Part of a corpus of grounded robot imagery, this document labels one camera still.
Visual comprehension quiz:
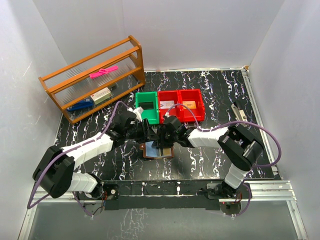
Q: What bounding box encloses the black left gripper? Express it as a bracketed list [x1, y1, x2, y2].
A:
[124, 119, 158, 144]

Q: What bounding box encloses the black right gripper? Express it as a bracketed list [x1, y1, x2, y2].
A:
[152, 126, 178, 149]

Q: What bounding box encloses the brown leather card holder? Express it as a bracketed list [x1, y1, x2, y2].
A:
[139, 141, 174, 159]

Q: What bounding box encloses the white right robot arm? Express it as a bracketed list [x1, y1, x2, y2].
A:
[152, 116, 264, 199]

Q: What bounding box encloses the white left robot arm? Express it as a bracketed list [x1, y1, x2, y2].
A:
[32, 111, 159, 200]

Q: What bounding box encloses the white card in bin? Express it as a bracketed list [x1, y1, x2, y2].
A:
[159, 100, 175, 110]

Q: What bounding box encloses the orange card in bin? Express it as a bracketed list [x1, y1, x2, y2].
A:
[182, 100, 197, 109]

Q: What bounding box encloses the green plastic bin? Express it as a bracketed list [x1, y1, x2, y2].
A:
[135, 91, 160, 125]

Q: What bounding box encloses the red plastic bin right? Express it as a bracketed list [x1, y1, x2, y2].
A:
[178, 89, 205, 123]

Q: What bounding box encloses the red plastic bin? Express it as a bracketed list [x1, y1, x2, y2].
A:
[157, 90, 182, 125]
[178, 89, 205, 123]

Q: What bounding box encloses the red plastic bin middle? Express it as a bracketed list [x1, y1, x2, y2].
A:
[157, 90, 182, 125]

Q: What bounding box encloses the white red small box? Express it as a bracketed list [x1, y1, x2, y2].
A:
[90, 87, 112, 105]

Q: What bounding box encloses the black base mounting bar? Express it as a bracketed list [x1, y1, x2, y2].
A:
[99, 178, 248, 211]

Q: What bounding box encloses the blue stapler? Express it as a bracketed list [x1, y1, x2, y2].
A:
[66, 98, 94, 112]

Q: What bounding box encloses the pink plastic clip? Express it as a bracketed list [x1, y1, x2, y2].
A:
[89, 65, 119, 79]

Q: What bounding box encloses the wooden shelf rack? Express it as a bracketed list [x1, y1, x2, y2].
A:
[39, 35, 146, 124]

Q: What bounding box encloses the grey metal stapler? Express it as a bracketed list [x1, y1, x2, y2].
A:
[231, 100, 248, 122]

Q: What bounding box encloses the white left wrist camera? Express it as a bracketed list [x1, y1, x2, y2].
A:
[127, 107, 144, 122]

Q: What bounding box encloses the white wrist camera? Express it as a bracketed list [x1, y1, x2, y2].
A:
[163, 112, 170, 118]
[127, 107, 144, 122]

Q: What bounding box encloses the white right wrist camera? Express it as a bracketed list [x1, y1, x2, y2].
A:
[163, 112, 170, 118]

